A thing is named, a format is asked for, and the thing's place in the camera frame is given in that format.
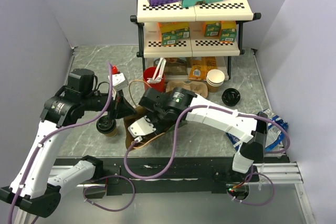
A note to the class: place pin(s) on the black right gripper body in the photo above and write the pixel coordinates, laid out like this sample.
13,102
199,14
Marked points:
160,122

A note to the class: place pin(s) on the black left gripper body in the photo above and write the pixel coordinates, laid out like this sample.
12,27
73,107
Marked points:
116,104

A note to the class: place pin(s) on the black plastic cup lid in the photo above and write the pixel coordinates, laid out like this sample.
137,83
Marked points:
104,123

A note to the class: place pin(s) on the brown paper coffee cup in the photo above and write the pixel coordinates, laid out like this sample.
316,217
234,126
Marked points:
112,132

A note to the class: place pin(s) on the green paper bag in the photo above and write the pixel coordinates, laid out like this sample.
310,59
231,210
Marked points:
178,100

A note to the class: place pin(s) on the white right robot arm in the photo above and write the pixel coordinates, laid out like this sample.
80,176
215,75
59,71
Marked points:
251,130

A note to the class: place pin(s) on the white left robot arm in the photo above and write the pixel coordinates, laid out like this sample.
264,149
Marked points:
33,190

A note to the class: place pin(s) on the white wrapped straws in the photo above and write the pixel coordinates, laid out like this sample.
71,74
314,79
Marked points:
158,73

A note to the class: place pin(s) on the red plastic cup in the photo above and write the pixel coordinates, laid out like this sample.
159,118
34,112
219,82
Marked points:
149,73

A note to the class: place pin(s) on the spare brown cup carriers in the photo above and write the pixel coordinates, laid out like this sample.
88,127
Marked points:
194,86

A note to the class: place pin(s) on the brown snack bag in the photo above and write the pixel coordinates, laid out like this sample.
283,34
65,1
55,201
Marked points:
175,66

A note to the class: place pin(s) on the orange snack bag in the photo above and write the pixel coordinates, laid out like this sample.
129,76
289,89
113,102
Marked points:
200,66

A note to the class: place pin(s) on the stacked paper cups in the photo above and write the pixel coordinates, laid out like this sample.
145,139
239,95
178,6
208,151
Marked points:
214,80

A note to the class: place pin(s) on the spare black cup lid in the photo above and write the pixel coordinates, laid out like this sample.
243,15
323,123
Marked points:
231,97

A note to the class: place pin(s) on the cream black shelf rack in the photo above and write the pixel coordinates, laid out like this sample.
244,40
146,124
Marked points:
147,19

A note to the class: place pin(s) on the green yellow box left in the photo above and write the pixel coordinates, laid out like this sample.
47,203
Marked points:
171,32

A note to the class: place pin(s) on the green yellow box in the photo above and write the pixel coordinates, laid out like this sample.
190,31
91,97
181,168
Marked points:
171,32
225,31

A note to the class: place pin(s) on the green yellow box right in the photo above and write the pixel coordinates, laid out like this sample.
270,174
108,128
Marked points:
225,31

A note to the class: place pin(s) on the blue chips bag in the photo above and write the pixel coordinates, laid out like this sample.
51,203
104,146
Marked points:
275,136

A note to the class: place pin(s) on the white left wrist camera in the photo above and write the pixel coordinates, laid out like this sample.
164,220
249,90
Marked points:
119,81

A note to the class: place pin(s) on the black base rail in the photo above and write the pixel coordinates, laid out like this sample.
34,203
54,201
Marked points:
186,174

